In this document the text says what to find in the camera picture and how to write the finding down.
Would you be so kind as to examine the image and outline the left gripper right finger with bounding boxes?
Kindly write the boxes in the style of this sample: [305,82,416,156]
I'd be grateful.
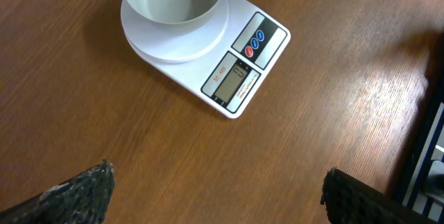
[321,168,436,224]

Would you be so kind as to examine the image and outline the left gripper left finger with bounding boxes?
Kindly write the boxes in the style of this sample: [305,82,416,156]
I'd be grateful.
[1,160,115,224]

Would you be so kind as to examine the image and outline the white digital kitchen scale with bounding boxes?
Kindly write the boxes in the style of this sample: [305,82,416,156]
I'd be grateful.
[121,0,291,119]

